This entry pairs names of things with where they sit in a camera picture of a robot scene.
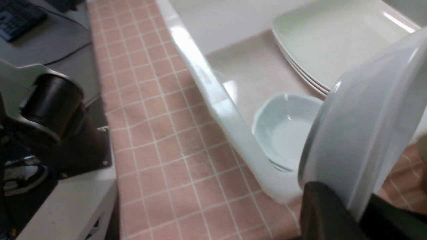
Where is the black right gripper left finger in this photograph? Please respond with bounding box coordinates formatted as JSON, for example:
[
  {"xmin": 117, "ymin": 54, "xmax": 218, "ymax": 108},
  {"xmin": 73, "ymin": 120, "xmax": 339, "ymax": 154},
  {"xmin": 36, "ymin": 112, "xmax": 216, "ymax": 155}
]
[{"xmin": 300, "ymin": 181, "xmax": 366, "ymax": 240}]

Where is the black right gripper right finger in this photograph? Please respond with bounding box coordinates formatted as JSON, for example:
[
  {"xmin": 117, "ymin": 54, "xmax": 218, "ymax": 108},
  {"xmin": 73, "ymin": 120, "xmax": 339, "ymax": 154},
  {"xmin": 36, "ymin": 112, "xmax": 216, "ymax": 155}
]
[{"xmin": 359, "ymin": 194, "xmax": 427, "ymax": 240}]

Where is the white oval bowl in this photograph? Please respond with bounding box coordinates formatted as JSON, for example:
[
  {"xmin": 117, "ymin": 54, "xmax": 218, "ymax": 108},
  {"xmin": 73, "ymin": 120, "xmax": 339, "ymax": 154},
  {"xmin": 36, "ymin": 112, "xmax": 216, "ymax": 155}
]
[{"xmin": 298, "ymin": 27, "xmax": 427, "ymax": 221}]

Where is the bottom stacked white plate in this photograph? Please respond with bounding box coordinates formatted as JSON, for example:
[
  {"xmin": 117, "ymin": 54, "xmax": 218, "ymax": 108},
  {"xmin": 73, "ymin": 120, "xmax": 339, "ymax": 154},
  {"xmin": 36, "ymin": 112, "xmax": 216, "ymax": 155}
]
[{"xmin": 276, "ymin": 43, "xmax": 329, "ymax": 97}]

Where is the stacked white plate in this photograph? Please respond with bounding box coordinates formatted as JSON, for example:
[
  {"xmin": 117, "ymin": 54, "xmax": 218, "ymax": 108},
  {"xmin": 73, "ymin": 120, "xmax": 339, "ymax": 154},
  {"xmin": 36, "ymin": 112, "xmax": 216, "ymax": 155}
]
[
  {"xmin": 272, "ymin": 28, "xmax": 331, "ymax": 94},
  {"xmin": 271, "ymin": 0, "xmax": 421, "ymax": 91},
  {"xmin": 276, "ymin": 43, "xmax": 329, "ymax": 97}
]

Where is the middle stacked white plate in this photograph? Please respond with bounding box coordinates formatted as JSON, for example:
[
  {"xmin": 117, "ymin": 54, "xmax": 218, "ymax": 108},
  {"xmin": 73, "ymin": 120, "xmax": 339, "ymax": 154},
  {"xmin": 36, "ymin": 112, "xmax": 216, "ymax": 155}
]
[{"xmin": 272, "ymin": 28, "xmax": 331, "ymax": 94}]

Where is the top stacked white plate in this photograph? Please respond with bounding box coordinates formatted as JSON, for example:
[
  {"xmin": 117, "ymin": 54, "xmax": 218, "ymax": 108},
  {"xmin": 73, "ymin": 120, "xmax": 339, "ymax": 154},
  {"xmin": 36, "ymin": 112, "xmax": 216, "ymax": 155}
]
[{"xmin": 271, "ymin": 0, "xmax": 421, "ymax": 91}]

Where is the white scalloped bowl in bin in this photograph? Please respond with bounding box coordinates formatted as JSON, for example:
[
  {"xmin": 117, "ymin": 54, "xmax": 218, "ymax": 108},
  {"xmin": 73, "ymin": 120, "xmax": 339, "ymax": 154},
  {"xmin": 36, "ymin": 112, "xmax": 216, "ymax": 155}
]
[{"xmin": 252, "ymin": 93, "xmax": 323, "ymax": 172}]

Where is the pink checkered tablecloth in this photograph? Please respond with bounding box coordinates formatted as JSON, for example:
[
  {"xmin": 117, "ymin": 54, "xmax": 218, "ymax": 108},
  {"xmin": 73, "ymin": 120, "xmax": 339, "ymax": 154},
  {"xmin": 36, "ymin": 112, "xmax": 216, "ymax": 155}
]
[{"xmin": 86, "ymin": 0, "xmax": 427, "ymax": 240}]

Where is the large white plastic bin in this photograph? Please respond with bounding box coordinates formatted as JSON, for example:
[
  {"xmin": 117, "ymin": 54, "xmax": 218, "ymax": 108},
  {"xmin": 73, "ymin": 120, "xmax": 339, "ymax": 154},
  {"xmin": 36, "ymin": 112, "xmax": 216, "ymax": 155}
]
[{"xmin": 155, "ymin": 0, "xmax": 427, "ymax": 204}]

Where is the black computer keyboard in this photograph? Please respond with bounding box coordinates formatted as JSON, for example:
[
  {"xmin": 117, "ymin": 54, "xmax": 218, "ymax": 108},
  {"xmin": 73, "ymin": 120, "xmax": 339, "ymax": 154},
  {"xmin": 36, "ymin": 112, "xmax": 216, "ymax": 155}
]
[{"xmin": 0, "ymin": 0, "xmax": 47, "ymax": 42}]

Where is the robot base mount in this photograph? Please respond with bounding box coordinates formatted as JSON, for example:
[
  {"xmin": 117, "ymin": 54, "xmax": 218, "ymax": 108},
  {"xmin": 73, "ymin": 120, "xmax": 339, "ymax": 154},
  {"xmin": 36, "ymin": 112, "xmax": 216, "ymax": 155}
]
[{"xmin": 1, "ymin": 60, "xmax": 112, "ymax": 197}]

